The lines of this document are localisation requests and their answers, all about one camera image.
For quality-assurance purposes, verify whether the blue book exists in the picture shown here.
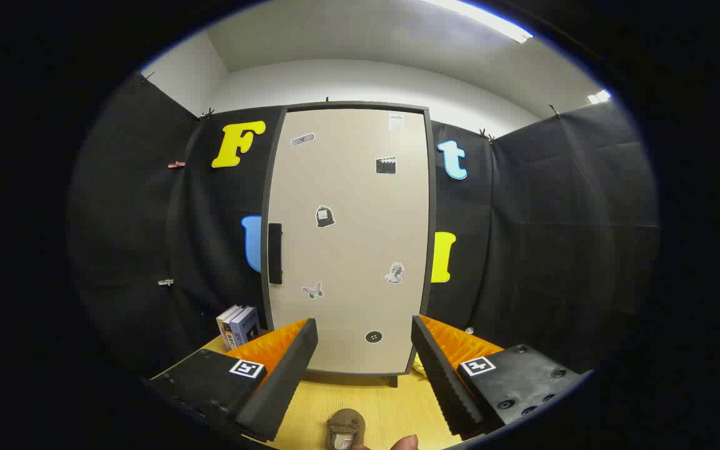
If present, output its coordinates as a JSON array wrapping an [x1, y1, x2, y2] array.
[[230, 306, 262, 349]]

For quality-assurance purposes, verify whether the black backdrop cloth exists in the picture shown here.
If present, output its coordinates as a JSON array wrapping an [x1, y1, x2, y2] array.
[[66, 72, 659, 382]]

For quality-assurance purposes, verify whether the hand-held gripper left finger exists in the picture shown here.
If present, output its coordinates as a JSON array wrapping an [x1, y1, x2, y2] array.
[[147, 317, 319, 443]]

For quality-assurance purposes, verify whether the long ceiling light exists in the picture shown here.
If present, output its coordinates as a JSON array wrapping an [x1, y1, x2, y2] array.
[[422, 0, 534, 43]]

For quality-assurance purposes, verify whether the grey shoe cabinet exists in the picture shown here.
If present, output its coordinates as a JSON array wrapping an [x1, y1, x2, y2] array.
[[260, 101, 439, 388]]

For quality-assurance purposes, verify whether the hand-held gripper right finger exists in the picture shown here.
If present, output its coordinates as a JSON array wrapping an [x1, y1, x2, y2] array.
[[411, 314, 586, 438]]

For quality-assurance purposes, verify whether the brown fuzzy shoe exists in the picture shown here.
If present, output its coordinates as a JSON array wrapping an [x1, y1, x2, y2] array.
[[326, 409, 367, 450]]

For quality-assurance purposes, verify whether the white book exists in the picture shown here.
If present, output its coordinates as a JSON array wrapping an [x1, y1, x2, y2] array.
[[216, 305, 239, 351]]

